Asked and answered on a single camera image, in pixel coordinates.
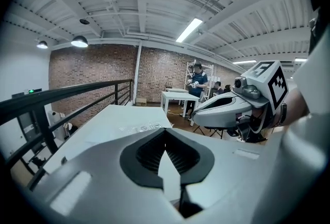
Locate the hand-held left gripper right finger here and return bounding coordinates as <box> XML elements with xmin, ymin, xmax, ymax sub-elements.
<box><xmin>166</xmin><ymin>127</ymin><xmax>283</xmax><ymax>212</ymax></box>

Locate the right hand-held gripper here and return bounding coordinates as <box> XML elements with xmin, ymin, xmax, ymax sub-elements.
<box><xmin>192</xmin><ymin>60</ymin><xmax>289</xmax><ymax>143</ymax></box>

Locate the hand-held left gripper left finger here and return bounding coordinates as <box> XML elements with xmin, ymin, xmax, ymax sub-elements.
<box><xmin>32</xmin><ymin>127</ymin><xmax>185</xmax><ymax>224</ymax></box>

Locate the person's right forearm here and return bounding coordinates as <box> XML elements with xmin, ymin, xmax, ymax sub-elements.
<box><xmin>280</xmin><ymin>88</ymin><xmax>314</xmax><ymax>127</ymax></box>

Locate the person's right hand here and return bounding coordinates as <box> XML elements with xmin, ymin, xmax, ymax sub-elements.
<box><xmin>252</xmin><ymin>109</ymin><xmax>266</xmax><ymax>131</ymax></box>

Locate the black folding stand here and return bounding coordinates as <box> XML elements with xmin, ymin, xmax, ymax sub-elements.
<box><xmin>192</xmin><ymin>125</ymin><xmax>240</xmax><ymax>141</ymax></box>

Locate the white side table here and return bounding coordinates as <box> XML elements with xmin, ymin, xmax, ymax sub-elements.
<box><xmin>161</xmin><ymin>91</ymin><xmax>201</xmax><ymax>118</ymax></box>
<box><xmin>164</xmin><ymin>87</ymin><xmax>191</xmax><ymax>94</ymax></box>

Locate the white air purifier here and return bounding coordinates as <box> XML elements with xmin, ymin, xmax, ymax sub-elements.
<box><xmin>48</xmin><ymin>111</ymin><xmax>64</xmax><ymax>141</ymax></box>

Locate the silver wristwatch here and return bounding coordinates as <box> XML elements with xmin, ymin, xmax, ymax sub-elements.
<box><xmin>277</xmin><ymin>101</ymin><xmax>288</xmax><ymax>128</ymax></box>

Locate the black door with green sign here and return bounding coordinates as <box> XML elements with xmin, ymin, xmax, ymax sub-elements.
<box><xmin>11</xmin><ymin>88</ymin><xmax>43</xmax><ymax>141</ymax></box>

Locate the white vertical pipe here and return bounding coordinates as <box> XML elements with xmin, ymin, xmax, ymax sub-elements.
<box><xmin>134</xmin><ymin>41</ymin><xmax>143</xmax><ymax>105</ymax></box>

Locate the black metal railing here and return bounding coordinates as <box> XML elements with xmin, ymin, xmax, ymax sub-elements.
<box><xmin>0</xmin><ymin>78</ymin><xmax>134</xmax><ymax>193</ymax></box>

